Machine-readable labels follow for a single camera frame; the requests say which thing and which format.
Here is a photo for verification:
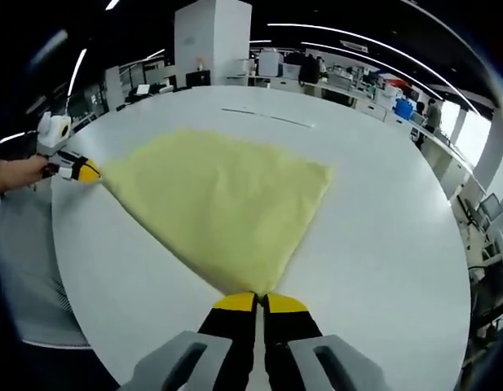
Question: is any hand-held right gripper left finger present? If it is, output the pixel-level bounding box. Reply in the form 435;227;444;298
120;291;259;391

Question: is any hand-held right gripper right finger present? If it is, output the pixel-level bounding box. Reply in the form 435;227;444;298
261;291;386;391

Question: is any yellow garment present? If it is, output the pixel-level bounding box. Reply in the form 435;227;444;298
98;127;338;297

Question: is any person's left hand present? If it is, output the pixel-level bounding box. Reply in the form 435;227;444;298
16;156;53;189

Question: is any grey office chair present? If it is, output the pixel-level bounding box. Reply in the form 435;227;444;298
0;191;91;349

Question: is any black desktop monitor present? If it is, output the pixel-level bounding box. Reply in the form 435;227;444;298
184;69;212;89

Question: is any white pillar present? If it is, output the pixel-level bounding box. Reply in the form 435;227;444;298
174;0;253;87

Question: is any white boxy machine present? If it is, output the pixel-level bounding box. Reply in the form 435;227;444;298
258;49;284;77

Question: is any computer monitor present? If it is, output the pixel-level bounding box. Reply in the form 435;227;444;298
478;192;503;222

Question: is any black backpack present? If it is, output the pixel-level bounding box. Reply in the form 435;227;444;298
298;54;321;86

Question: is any blue container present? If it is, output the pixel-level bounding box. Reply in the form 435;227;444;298
395;99;416;122

